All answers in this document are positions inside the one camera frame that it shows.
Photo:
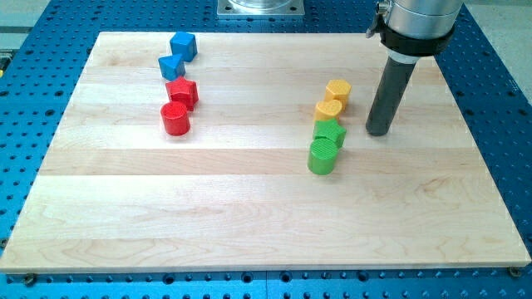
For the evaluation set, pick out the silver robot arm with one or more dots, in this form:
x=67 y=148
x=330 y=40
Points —
x=412 y=29

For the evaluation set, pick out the green star block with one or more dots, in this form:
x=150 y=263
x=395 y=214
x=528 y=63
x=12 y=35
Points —
x=330 y=130

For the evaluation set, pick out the red star block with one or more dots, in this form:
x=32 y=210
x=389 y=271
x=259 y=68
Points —
x=183 y=91

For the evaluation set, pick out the green cylinder block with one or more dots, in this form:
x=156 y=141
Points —
x=322 y=156

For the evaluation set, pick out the yellow heart block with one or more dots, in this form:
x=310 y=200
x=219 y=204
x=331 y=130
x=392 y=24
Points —
x=327 y=110

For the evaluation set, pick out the wooden board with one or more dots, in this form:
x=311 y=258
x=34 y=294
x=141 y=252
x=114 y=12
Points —
x=115 y=193

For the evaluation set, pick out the yellow hexagon block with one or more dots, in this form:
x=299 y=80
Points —
x=338 y=89

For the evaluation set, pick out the red cylinder block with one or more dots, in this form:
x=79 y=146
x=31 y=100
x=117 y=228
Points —
x=175 y=118

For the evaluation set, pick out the blue triangle block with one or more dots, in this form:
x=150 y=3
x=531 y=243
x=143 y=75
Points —
x=172 y=67

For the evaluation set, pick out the blue cube block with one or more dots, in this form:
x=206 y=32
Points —
x=184 y=44

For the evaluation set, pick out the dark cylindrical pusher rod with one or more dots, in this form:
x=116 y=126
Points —
x=393 y=83

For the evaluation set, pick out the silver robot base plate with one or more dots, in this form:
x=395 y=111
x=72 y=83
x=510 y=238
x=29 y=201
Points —
x=260 y=8

